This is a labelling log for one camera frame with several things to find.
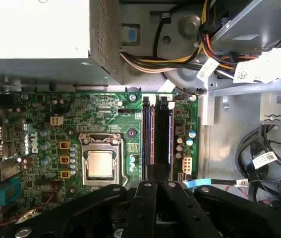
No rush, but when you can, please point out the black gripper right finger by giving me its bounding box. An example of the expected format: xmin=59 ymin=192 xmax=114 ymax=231
xmin=158 ymin=165 xmax=281 ymax=238

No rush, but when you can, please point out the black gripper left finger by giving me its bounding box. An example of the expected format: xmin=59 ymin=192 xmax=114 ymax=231
xmin=0 ymin=165 xmax=159 ymax=238

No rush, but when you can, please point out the black RAM slot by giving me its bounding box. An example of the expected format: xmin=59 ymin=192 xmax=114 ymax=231
xmin=148 ymin=95 xmax=156 ymax=172
xmin=142 ymin=95 xmax=150 ymax=181

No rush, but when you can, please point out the metal CPU socket cover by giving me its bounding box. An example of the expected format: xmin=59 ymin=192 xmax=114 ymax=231
xmin=79 ymin=133 xmax=125 ymax=186

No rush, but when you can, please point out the silver CPU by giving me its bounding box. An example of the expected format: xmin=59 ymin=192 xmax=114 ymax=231
xmin=86 ymin=150 xmax=114 ymax=179

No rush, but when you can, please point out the black PC case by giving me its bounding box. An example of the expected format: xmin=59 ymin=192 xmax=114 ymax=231
xmin=0 ymin=0 xmax=281 ymax=238

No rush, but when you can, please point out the green Dell motherboard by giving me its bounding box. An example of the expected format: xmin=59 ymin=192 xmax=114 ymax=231
xmin=0 ymin=91 xmax=200 ymax=214

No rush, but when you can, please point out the grey power supply unit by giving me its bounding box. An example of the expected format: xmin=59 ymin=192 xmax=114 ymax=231
xmin=0 ymin=0 xmax=124 ymax=87

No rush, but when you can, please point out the blue flat data wire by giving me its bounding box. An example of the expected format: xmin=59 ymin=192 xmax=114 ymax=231
xmin=182 ymin=178 xmax=250 ymax=189

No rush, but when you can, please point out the metal wire locking lever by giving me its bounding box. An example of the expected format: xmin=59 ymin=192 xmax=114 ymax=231
xmin=119 ymin=137 xmax=131 ymax=187

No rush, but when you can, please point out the black cable bundle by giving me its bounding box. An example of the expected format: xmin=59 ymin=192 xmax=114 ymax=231
xmin=236 ymin=122 xmax=281 ymax=216

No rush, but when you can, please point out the white barcode wire tag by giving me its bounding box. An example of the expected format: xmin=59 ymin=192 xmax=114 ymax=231
xmin=233 ymin=48 xmax=281 ymax=84
xmin=252 ymin=152 xmax=278 ymax=170
xmin=196 ymin=59 xmax=220 ymax=80

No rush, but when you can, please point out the power supply wire bundle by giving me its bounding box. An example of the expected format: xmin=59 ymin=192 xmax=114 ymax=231
xmin=119 ymin=0 xmax=257 ymax=75

